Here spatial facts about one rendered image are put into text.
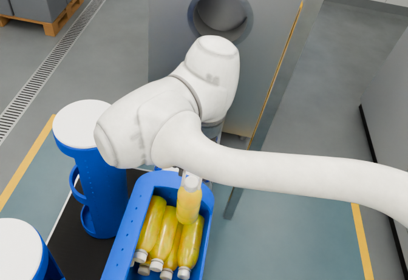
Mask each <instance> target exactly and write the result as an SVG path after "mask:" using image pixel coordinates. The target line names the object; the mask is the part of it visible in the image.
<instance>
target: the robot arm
mask: <svg viewBox="0 0 408 280"><path fill-rule="evenodd" d="M239 73H240V58H239V51H238V49H237V48H236V47H235V45H234V44H233V43H231V42H230V41H228V40H227V39H225V38H223V37H220V36H215V35H204V36H201V37H199V38H197V40H196V41H195V42H194V44H193V45H192V46H191V48H190V49H189V50H188V53H187V54H186V57H185V60H184V61H183V62H181V64H180V65H179V66H178V67H177V68H176V70H175V71H173V72H172V73H171V74H169V75H168V76H167V77H164V78H162V79H161V80H157V81H153V82H151V83H148V84H146V85H144V86H142V87H139V88H138V89H136V90H134V91H132V92H131V93H129V94H127V95H125V96H124V97H122V98H121V99H119V100H118V101H116V102H115V103H114V104H112V105H111V106H110V107H108V108H107V109H106V110H105V111H104V112H103V113H102V115H101V116H100V117H99V119H98V120H97V122H96V126H95V129H94V131H93V137H94V140H95V144H96V146H97V148H98V150H99V152H100V154H101V156H102V158H103V159H104V161H105V162H106V163H107V164H109V165H110V166H114V167H116V168H118V169H129V168H136V167H138V166H140V165H143V164H145V165H155V166H157V167H159V168H162V169H166V168H171V167H173V168H178V169H179V171H178V176H180V177H182V182H181V186H182V187H183V186H184V182H185V177H186V172H190V173H191V174H194V175H196V176H198V177H200V178H199V184H198V188H197V189H198V190H200V187H201V184H202V181H204V182H205V181H206V180H209V181H211V182H215V183H219V184H222V185H228V186H234V187H239V188H247V189H252V190H261V191H270V192H275V193H285V194H294V195H300V196H308V197H318V198H323V199H332V200H340V201H345V202H351V203H356V204H359V205H364V206H366V207H369V208H373V209H375V210H377V211H380V212H382V213H384V214H386V215H388V216H390V217H391V218H393V219H395V220H396V221H398V222H399V223H400V224H402V225H404V226H405V227H406V228H407V229H408V172H405V171H402V170H400V169H396V168H392V167H389V166H386V165H381V164H378V163H373V162H367V161H363V160H355V159H346V158H338V157H324V156H315V155H300V154H284V153H276V152H260V151H247V150H241V149H233V148H228V147H226V146H224V145H223V146H222V145H219V144H217V142H216V139H217V136H218V135H219V134H220V132H221V131H222V128H223V123H224V121H225V117H226V112H227V110H228V109H229V108H230V106H231V104H232V102H233V100H234V96H235V94H236V90H237V85H238V82H239Z"/></svg>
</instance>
